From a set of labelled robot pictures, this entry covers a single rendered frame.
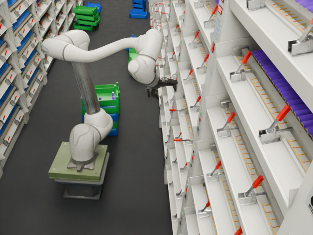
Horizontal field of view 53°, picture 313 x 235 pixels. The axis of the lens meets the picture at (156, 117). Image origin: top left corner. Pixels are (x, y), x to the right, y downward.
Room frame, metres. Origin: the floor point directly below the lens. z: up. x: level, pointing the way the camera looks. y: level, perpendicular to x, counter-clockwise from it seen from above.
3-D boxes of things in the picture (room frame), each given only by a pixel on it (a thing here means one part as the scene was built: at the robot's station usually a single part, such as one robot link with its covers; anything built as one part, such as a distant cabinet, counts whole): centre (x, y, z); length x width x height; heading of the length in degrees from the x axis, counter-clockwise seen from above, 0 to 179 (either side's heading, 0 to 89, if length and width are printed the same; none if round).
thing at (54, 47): (1.72, 0.62, 0.99); 0.18 x 0.14 x 0.13; 69
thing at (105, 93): (2.25, 0.50, 0.36); 0.30 x 0.20 x 0.08; 104
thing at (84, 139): (1.60, 0.47, 0.41); 0.18 x 0.16 x 0.22; 159
